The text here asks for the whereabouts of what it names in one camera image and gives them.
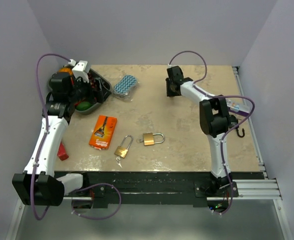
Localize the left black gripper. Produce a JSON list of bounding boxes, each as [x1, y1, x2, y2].
[[68, 74, 111, 105]]

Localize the long shackle brass padlock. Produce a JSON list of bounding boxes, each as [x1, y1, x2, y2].
[[114, 135, 134, 161]]

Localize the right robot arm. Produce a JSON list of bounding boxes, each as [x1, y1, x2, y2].
[[165, 66, 232, 197]]

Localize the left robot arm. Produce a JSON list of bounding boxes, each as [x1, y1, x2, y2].
[[12, 70, 112, 206]]

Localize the green lime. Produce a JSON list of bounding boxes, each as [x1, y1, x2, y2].
[[75, 101, 92, 111]]

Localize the grey fruit tray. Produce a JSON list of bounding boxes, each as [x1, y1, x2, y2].
[[45, 66, 112, 119]]

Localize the orange flower ball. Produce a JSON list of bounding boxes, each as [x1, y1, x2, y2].
[[57, 67, 73, 75]]

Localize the blue zigzag sponge pack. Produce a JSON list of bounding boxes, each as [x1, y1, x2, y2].
[[112, 74, 139, 100]]

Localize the orange razor box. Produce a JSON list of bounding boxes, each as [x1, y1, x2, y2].
[[88, 115, 118, 150]]

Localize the red small box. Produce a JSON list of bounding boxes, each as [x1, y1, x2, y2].
[[57, 142, 69, 161]]

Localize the short shackle brass padlock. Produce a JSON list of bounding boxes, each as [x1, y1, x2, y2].
[[136, 132, 166, 146]]

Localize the purple white box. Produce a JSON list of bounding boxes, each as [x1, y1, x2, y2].
[[226, 98, 251, 117]]

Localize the keys of long padlock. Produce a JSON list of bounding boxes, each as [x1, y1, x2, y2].
[[116, 156, 122, 168]]

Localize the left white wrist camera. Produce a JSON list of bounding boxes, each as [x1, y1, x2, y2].
[[68, 59, 91, 79]]

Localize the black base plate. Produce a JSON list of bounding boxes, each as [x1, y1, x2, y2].
[[54, 170, 265, 209]]

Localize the aluminium frame rail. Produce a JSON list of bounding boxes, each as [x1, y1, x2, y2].
[[231, 66, 283, 201]]

